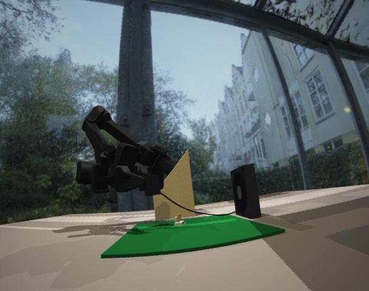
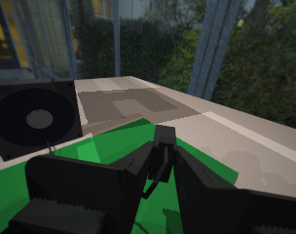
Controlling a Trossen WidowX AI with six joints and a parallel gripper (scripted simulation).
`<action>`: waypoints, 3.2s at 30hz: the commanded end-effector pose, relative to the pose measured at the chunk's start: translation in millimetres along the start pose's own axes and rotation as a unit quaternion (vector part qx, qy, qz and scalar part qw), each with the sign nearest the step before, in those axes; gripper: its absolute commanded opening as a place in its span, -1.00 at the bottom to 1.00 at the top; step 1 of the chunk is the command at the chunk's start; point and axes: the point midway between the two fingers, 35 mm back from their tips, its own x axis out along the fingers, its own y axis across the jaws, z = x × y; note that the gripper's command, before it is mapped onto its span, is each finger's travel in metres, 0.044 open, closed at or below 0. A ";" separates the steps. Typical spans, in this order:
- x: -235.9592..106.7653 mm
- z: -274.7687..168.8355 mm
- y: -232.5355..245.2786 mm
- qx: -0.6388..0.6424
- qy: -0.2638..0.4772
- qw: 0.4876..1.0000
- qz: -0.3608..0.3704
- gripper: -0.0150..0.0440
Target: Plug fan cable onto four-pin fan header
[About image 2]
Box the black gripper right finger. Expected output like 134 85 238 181
173 145 296 234

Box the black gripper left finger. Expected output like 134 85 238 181
25 140 154 234

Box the green circuit board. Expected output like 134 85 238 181
0 118 239 234

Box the black computer fan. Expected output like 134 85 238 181
0 77 83 162

